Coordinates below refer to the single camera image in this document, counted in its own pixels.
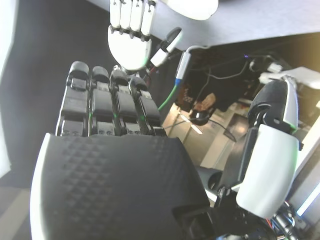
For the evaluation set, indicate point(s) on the black rounded device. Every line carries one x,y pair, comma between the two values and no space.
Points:
200,117

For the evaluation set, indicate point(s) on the cardboard box with white tape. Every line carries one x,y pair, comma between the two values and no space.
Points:
215,150

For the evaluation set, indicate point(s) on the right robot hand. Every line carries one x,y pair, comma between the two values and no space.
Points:
112,187

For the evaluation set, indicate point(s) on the grey USB adapter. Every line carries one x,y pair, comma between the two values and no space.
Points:
183,65

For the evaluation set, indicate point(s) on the white flat stand base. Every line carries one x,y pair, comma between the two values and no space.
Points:
307,80

